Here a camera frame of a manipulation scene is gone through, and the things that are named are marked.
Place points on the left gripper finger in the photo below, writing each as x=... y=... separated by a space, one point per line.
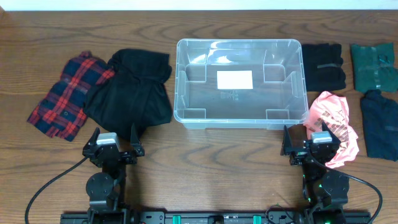
x=134 y=139
x=94 y=136

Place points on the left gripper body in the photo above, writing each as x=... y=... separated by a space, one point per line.
x=128 y=159

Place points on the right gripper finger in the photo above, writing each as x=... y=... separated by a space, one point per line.
x=287 y=146
x=333 y=138

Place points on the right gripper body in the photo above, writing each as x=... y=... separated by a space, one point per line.
x=300 y=155

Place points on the pink printed shirt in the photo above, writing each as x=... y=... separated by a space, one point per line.
x=334 y=111

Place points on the navy cloth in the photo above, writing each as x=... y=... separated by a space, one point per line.
x=379 y=125

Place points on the black taped cloth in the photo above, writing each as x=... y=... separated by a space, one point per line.
x=322 y=67

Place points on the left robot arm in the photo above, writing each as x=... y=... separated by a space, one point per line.
x=106 y=189

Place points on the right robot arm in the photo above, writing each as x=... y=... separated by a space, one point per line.
x=326 y=190

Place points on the red navy plaid shirt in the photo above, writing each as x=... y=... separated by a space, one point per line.
x=60 y=114

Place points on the large black garment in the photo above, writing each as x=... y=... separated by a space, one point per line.
x=135 y=95

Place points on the folded green taped cloth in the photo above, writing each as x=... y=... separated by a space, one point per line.
x=374 y=67

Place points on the white label in bin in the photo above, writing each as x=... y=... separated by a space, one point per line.
x=234 y=80

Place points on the clear plastic storage bin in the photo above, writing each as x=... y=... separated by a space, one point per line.
x=279 y=95

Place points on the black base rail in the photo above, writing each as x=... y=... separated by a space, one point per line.
x=186 y=218

